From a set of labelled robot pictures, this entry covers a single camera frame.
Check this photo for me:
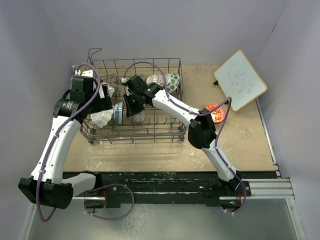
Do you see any small whiteboard yellow frame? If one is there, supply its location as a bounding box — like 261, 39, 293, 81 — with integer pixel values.
214, 49, 268, 112

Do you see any brown patterned white bowl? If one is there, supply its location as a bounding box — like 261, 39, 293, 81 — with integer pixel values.
146, 74, 165, 87

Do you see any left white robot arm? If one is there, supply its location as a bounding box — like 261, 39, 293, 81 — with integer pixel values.
18, 76, 113, 209

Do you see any green leaf patterned bowl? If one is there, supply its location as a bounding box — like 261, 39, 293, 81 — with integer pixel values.
165, 73, 181, 94

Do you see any white fluted bowl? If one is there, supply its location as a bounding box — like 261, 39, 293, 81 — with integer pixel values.
90, 109, 114, 128

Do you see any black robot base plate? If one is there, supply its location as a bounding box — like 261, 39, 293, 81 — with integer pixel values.
80, 171, 252, 209

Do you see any grey wire dish rack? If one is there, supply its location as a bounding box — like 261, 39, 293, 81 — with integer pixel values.
80, 48, 187, 144

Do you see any purple striped bowl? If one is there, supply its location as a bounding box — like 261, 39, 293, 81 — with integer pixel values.
131, 110, 146, 124

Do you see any orange red patterned bowl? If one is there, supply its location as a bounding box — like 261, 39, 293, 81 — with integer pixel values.
205, 103, 226, 124

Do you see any aluminium rail frame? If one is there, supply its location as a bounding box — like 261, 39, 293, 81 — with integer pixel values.
18, 177, 306, 240

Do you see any white cup with handle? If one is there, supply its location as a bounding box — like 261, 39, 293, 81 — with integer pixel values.
107, 83, 115, 97

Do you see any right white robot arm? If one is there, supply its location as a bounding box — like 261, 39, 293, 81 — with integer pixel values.
121, 75, 246, 196

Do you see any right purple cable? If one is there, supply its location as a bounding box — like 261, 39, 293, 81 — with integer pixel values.
121, 61, 247, 216

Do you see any blue floral white bowl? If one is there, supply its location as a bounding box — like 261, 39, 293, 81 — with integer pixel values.
113, 102, 124, 125

